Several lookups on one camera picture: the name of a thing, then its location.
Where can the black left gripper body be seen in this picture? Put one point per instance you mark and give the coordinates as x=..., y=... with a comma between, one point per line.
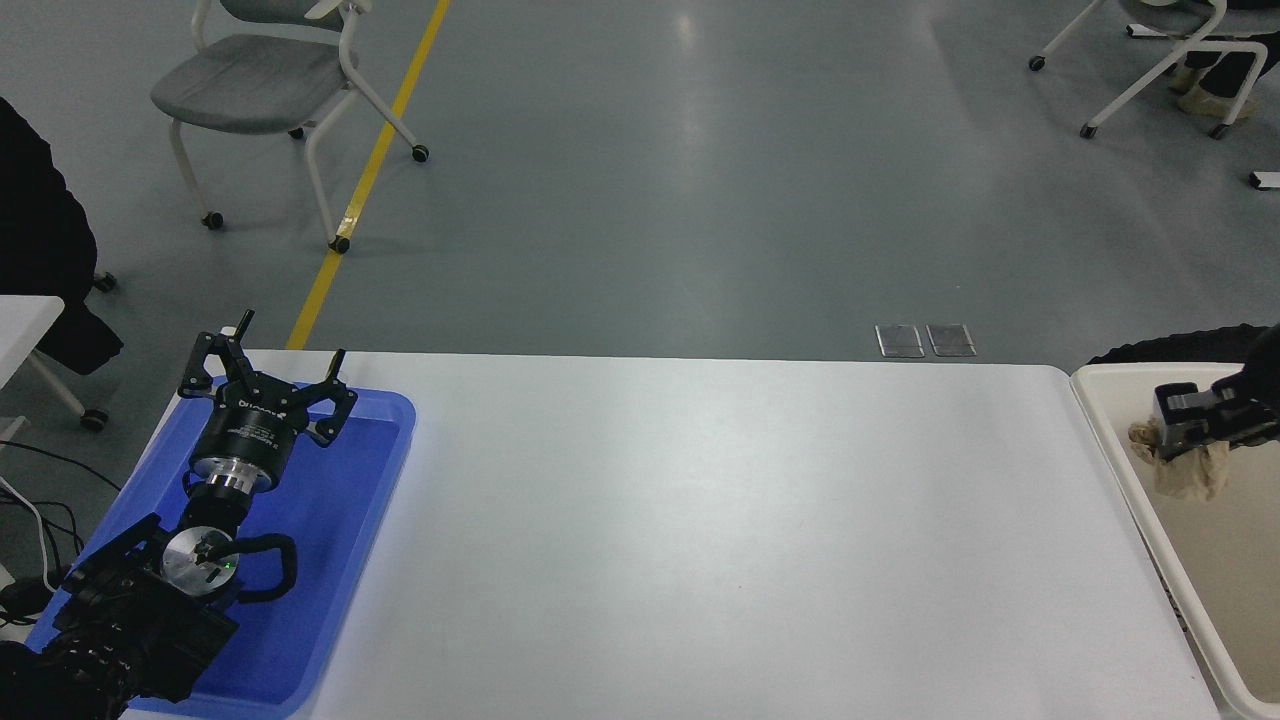
x=248, y=432

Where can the tan paper ball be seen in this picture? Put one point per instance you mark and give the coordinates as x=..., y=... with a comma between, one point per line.
x=1195, y=475

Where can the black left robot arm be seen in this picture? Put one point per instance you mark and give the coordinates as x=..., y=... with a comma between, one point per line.
x=130, y=620

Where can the person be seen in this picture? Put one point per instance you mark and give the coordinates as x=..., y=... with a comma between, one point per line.
x=1215, y=95
x=1170, y=347
x=40, y=240

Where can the blue plastic tray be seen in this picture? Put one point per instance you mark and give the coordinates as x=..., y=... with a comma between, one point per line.
x=330, y=520

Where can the large pale bin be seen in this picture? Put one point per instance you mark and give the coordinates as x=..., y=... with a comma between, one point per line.
x=1210, y=560

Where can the small white side table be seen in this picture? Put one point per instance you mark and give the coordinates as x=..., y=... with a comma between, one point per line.
x=25, y=325

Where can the silver floor plate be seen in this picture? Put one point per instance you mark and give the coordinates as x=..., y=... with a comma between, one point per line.
x=951, y=340
x=899, y=340

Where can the grey seat wheeled chair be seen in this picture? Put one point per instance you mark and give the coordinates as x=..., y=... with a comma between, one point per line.
x=250, y=85

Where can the white frame wheeled chair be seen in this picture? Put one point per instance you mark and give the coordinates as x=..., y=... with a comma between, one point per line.
x=1150, y=78

